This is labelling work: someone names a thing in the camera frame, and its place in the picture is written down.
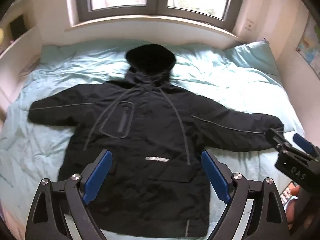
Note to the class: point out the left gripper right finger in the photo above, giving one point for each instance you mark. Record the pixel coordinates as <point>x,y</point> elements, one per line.
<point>267,219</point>

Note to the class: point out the stack of books by bed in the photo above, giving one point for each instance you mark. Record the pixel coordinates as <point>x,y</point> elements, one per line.
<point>29,67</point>

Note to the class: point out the yellow globe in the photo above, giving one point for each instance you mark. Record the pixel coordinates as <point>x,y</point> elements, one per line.
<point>1,36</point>

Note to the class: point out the light teal pillow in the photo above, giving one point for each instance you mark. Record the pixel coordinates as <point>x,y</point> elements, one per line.
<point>257,55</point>

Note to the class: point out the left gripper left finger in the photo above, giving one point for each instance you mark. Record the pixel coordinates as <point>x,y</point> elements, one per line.
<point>46,218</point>

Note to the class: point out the white wall shelf unit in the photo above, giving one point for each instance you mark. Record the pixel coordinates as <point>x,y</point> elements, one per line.
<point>21,44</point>

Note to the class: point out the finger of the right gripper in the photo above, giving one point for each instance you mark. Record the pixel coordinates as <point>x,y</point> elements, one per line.
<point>277,140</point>
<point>307,146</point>

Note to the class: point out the black box on shelf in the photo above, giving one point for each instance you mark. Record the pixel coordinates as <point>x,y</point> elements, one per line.
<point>17,27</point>

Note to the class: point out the white wall socket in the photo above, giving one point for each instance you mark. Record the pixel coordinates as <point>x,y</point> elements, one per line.
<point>249,25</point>

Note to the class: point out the person's right hand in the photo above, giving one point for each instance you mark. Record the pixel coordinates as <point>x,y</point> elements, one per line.
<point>290,210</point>

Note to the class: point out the colourful wall map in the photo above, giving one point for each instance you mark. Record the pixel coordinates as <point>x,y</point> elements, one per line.
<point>308,46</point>

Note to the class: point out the black hooded jacket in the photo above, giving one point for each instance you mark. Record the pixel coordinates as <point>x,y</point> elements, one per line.
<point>156,133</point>

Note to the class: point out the light teal duvet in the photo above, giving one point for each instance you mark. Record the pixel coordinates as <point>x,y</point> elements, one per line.
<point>31,152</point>

